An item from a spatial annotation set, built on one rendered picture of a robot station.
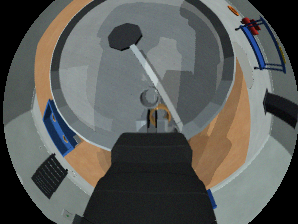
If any blue crate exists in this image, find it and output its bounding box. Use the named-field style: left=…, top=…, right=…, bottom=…
left=42, top=99, right=81, bottom=157

